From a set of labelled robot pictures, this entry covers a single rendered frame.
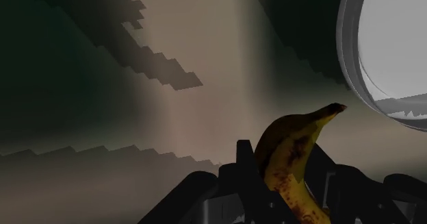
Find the spotted yellow banana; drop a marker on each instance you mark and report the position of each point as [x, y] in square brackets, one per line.
[287, 163]

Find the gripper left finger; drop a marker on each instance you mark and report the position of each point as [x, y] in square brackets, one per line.
[245, 180]

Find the white round plate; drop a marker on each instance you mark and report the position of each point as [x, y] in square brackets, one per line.
[393, 49]

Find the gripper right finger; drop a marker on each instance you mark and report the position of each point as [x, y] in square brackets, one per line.
[350, 190]

